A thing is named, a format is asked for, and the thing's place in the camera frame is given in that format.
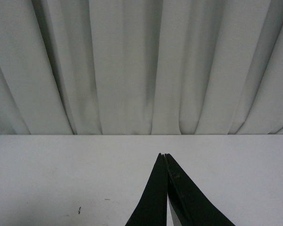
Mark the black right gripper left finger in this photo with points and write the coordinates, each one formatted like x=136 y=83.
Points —
x=151 y=209

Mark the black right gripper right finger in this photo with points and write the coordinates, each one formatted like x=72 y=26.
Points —
x=188 y=204

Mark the white pleated curtain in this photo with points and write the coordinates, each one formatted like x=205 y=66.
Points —
x=141 y=67

